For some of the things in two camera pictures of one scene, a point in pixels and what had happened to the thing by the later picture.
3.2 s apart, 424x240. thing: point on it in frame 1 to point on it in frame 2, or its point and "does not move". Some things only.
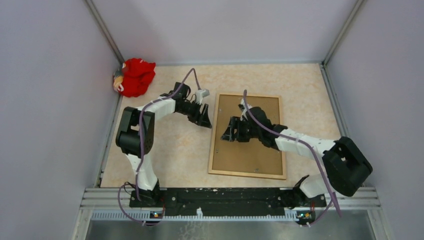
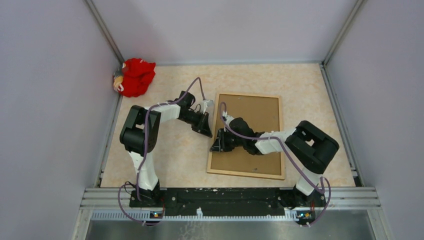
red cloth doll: (133, 76) does not move
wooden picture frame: (239, 173) does not move
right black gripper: (229, 135) to (220, 145)
